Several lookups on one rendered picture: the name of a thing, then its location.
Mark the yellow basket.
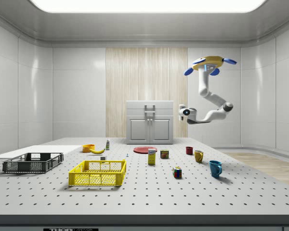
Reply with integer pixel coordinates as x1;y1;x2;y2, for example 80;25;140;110
68;160;127;187

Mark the dark grey basket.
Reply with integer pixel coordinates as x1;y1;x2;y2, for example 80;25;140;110
2;152;65;174

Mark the yellow and white box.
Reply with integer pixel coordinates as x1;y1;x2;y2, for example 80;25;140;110
147;148;157;166

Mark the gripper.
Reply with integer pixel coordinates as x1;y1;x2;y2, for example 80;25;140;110
178;103;186;122

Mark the white cabinet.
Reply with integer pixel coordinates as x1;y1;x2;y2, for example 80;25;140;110
126;100;174;145

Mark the red plate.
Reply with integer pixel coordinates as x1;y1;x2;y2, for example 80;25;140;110
133;146;158;154

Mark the blue mug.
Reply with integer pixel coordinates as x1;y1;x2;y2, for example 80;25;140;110
209;160;223;179

